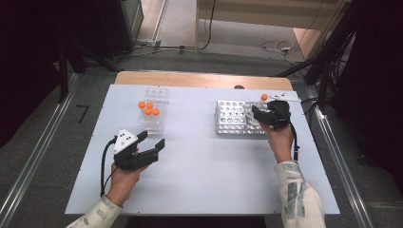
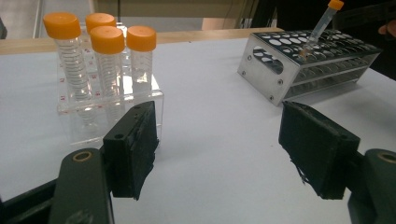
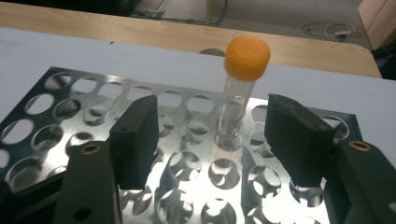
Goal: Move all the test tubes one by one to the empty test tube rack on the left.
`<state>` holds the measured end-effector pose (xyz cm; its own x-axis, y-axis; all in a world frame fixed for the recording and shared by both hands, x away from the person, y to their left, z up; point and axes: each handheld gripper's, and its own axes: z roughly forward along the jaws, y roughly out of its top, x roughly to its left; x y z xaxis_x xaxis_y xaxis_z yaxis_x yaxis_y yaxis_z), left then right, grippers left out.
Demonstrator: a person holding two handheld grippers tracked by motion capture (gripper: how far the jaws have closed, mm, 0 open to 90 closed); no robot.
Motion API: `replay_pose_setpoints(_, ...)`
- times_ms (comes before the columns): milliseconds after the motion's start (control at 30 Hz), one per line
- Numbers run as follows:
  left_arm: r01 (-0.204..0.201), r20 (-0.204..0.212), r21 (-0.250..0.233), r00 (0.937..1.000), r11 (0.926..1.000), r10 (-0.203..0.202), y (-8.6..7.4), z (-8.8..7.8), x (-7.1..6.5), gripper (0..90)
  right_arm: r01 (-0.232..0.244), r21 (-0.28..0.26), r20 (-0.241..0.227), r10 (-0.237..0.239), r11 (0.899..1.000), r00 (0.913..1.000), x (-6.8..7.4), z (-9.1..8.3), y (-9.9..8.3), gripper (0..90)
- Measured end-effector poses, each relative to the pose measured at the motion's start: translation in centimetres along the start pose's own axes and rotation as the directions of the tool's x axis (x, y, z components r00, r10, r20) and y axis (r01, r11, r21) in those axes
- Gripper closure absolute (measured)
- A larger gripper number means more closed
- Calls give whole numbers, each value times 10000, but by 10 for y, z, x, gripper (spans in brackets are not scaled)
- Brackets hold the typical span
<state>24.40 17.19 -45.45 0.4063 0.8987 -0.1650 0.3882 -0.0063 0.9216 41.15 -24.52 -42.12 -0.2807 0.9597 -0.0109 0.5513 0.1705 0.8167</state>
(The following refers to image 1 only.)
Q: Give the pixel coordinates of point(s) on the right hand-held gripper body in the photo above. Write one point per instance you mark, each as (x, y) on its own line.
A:
(278, 115)

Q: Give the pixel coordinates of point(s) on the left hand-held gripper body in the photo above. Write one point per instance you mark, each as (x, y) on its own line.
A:
(125, 142)

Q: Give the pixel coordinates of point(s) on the silver metal tube rack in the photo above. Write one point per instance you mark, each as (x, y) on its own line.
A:
(231, 118)

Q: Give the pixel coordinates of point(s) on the clear plastic tube rack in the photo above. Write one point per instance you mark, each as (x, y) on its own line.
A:
(160, 98)

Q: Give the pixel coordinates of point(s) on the person's right hand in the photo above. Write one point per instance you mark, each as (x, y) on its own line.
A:
(280, 144)

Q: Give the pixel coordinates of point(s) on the person's left hand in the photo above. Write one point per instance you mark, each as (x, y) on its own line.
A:
(123, 185)

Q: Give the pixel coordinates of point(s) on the black slanted stand bar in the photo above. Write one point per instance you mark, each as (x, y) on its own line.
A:
(304, 65)

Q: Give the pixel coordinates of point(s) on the white board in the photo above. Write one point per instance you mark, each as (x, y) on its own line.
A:
(202, 171)

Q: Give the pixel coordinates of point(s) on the wooden table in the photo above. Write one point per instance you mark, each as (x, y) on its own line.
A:
(196, 79)

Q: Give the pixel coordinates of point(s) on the black stand leg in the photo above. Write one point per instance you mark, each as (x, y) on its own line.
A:
(63, 76)

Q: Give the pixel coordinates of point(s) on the light wooden furniture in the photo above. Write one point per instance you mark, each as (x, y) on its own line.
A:
(269, 12)

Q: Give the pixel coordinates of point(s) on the grey power strip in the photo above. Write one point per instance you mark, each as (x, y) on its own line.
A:
(149, 42)

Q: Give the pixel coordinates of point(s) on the grey cabinet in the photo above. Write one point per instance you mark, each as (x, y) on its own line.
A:
(133, 19)

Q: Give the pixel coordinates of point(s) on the aluminium floor rail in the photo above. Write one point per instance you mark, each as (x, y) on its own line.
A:
(38, 146)
(343, 167)

